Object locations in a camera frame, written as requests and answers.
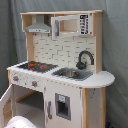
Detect black toy faucet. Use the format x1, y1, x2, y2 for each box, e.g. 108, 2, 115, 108
76, 50, 94, 70

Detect white microwave door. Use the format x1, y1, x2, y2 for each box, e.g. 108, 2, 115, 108
51, 14, 92, 40

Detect open white oven door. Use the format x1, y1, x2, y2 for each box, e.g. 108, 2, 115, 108
0, 86, 13, 128

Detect grey fabric backdrop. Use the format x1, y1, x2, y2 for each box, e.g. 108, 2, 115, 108
0, 0, 128, 128

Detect black stovetop red burners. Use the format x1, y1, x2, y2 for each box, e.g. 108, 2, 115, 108
20, 61, 56, 72

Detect grey range hood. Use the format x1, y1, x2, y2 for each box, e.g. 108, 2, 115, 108
25, 15, 51, 33

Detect right red stove knob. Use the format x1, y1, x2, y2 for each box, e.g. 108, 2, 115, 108
32, 81, 37, 87

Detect left red stove knob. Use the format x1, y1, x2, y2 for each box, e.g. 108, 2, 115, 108
13, 76, 19, 81

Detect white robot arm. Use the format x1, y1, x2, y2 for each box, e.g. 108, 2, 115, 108
5, 116, 37, 128

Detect white fridge door with dispenser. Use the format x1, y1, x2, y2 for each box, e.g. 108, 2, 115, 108
44, 81, 82, 128

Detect wooden toy kitchen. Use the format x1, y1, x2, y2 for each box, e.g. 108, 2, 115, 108
0, 9, 116, 128

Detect red stove knob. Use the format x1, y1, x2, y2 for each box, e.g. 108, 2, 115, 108
13, 76, 19, 81
32, 81, 37, 87

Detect grey door handle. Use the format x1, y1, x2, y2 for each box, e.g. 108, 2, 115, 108
47, 101, 52, 119

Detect grey metal sink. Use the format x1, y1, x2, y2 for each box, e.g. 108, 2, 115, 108
52, 67, 92, 81

